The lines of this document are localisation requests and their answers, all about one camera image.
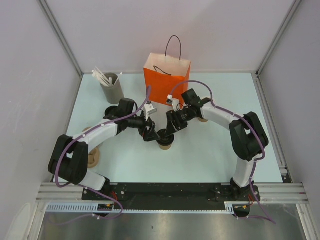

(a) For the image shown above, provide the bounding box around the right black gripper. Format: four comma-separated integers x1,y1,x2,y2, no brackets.
165,106,196,137

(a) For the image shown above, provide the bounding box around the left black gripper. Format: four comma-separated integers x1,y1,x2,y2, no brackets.
126,112,160,142

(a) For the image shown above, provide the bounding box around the single black cup lid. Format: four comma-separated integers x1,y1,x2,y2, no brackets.
156,129,175,143

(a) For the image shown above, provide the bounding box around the orange paper bag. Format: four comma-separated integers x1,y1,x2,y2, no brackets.
143,51,191,105

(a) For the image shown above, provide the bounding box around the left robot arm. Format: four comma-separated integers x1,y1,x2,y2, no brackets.
48,98,160,200

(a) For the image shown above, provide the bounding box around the stack of brown paper cups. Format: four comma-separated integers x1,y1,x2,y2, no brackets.
198,117,208,123

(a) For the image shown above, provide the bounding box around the stack of black lids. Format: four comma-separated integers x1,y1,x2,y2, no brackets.
103,105,119,120

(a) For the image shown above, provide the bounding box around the grey cylindrical straw holder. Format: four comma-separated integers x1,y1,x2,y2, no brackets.
100,72,124,105

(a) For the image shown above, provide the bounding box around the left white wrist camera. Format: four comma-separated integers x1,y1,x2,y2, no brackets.
142,101,158,121

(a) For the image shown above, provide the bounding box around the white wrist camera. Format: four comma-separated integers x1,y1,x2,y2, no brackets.
142,101,158,121
166,94,180,112

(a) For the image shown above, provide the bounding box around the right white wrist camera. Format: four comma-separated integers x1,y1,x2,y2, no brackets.
166,94,180,112

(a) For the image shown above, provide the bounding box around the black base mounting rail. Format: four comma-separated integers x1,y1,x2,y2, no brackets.
82,182,261,210

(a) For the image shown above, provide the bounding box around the white slotted cable duct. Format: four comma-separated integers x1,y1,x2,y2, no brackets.
46,201,252,215

